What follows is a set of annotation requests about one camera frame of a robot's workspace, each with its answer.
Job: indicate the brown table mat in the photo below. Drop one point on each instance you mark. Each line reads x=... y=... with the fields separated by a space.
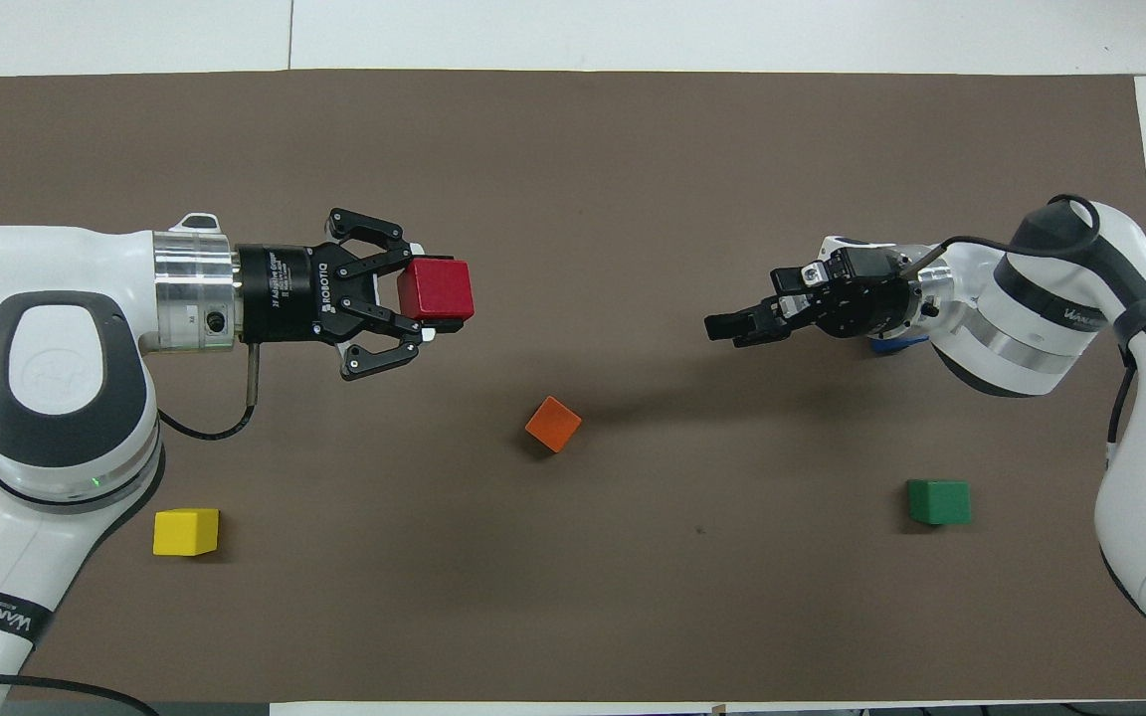
x=573 y=149

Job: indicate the blue wooden block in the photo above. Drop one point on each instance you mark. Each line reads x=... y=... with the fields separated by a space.
x=896 y=345

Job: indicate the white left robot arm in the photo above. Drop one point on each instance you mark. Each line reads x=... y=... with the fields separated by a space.
x=66 y=398

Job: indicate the yellow wooden block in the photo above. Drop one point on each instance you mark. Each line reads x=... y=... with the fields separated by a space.
x=185 y=532

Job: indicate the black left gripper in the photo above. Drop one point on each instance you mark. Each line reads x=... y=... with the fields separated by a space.
x=285 y=293

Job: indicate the green wooden block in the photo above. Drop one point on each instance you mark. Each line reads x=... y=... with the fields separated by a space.
x=939 y=502

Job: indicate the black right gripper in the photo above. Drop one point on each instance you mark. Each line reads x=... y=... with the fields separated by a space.
x=857 y=293

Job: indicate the orange wooden block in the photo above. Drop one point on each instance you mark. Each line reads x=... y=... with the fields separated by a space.
x=553 y=425

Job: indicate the red wooden block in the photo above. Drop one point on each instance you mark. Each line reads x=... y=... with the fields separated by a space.
x=437 y=291

